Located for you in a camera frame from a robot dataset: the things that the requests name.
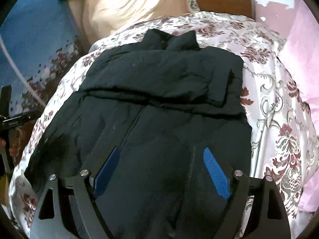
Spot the black puffer jacket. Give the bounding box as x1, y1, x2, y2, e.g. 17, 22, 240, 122
25, 29, 251, 238

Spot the person's left hand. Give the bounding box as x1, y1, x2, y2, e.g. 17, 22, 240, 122
9, 128, 23, 157

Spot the white tube on wardrobe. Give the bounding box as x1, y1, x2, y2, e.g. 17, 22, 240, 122
0, 35, 46, 107

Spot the floral satin bedspread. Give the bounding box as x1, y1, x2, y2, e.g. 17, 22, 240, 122
8, 11, 318, 238

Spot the blue floral wardrobe cover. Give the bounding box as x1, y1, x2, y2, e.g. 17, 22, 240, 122
1, 0, 88, 116

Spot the beige draped cloth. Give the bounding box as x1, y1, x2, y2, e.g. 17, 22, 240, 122
67, 0, 191, 45

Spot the pink curtain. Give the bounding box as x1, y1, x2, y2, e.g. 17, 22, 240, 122
278, 0, 318, 212

